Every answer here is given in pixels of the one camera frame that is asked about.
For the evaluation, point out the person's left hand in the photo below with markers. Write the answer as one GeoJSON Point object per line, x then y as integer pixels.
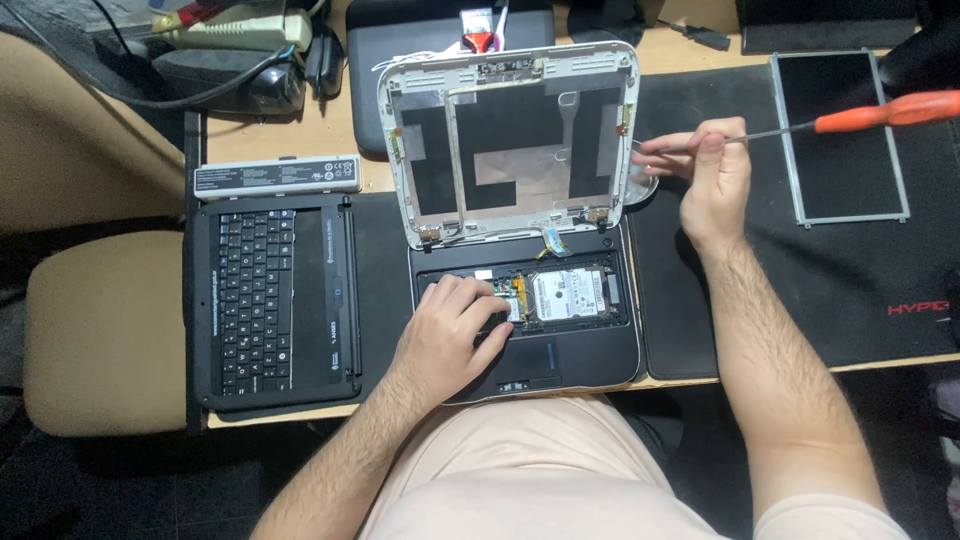
{"type": "Point", "coordinates": [439, 352]}

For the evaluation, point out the person's right hand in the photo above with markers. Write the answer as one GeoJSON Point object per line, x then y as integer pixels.
{"type": "Point", "coordinates": [716, 195]}

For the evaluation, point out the person's right fingers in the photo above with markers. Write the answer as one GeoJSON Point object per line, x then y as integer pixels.
{"type": "Point", "coordinates": [675, 144]}

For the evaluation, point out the clear round plastic dish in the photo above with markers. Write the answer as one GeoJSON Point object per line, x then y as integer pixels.
{"type": "Point", "coordinates": [643, 184]}

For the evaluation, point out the black plug connector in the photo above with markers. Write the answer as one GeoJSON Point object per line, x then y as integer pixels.
{"type": "Point", "coordinates": [705, 35]}

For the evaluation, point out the black cloth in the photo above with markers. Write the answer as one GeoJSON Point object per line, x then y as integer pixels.
{"type": "Point", "coordinates": [604, 19]}

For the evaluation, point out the disassembled black white laptop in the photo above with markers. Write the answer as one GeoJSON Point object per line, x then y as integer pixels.
{"type": "Point", "coordinates": [517, 150]}

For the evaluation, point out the bare laptop screen panel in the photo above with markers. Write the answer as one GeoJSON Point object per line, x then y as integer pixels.
{"type": "Point", "coordinates": [840, 135]}

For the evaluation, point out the silver hard drive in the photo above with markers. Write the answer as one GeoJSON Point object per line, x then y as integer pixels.
{"type": "Point", "coordinates": [566, 292]}

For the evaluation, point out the black flat device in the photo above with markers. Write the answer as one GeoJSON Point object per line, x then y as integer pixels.
{"type": "Point", "coordinates": [825, 26]}

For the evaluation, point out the large black desk mat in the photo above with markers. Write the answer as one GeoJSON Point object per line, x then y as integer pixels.
{"type": "Point", "coordinates": [825, 285]}

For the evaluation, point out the red white small tool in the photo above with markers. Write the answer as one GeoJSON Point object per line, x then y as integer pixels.
{"type": "Point", "coordinates": [478, 34]}

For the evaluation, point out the black rounded object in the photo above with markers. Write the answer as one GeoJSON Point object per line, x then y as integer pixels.
{"type": "Point", "coordinates": [922, 56]}

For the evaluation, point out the closed dark grey laptop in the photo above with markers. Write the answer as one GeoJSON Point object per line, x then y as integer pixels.
{"type": "Point", "coordinates": [420, 45]}

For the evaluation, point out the small black charger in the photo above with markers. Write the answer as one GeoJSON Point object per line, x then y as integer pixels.
{"type": "Point", "coordinates": [325, 60]}

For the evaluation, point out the person's pink shirt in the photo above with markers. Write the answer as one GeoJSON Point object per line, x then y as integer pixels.
{"type": "Point", "coordinates": [525, 480]}

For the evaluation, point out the white laptop battery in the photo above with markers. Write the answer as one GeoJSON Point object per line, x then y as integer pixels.
{"type": "Point", "coordinates": [277, 176]}

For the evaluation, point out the black keyboard bezel panel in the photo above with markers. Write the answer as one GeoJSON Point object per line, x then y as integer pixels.
{"type": "Point", "coordinates": [277, 300]}

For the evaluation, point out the black power adapter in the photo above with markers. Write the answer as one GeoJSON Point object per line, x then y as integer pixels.
{"type": "Point", "coordinates": [225, 79]}

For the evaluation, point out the beige power strip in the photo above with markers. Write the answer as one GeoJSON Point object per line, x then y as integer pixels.
{"type": "Point", "coordinates": [232, 30]}

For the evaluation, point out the beige chair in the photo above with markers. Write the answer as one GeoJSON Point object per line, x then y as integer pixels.
{"type": "Point", "coordinates": [97, 330]}

